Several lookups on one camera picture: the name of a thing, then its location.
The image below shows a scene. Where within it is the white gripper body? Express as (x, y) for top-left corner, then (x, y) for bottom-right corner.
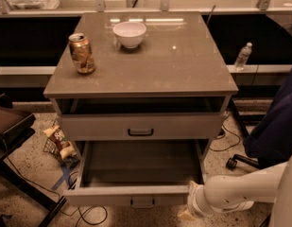
(187, 184), (214, 218)

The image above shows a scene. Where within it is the grey drawer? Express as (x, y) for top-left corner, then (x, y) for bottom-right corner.
(64, 140), (203, 208)
(58, 113), (225, 141)

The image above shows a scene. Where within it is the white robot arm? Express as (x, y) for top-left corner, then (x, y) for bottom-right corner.
(179, 156), (292, 227)

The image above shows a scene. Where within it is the grey drawer cabinet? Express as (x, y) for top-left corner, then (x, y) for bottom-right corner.
(43, 10), (239, 144)

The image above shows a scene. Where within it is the black office chair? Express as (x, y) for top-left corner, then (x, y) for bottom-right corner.
(225, 97), (292, 227)

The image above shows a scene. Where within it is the dark blue cloth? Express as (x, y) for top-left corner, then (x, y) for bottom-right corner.
(243, 68), (292, 168)

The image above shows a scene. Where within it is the blue floor tape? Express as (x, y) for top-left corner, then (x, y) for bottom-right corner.
(51, 161), (78, 190)

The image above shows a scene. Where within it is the clear plastic water bottle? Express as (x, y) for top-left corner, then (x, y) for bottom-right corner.
(234, 43), (252, 71)

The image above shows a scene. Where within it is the snack chip bag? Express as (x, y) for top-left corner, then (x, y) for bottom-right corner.
(54, 125), (76, 161)

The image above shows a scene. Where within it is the white ceramic bowl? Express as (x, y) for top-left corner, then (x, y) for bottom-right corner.
(112, 21), (146, 48)

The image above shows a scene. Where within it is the dented golden soda can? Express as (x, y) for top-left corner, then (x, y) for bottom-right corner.
(68, 32), (95, 74)

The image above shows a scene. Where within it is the dark brown side stand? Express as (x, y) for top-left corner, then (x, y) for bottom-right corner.
(0, 94), (66, 227)

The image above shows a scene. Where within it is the black cable near cabinet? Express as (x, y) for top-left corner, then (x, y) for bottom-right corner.
(209, 112), (242, 153)

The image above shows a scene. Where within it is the small wire basket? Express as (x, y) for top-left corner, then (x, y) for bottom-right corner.
(43, 120), (62, 163)

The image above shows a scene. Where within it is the black floor cable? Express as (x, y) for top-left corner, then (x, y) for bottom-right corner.
(0, 135), (109, 227)

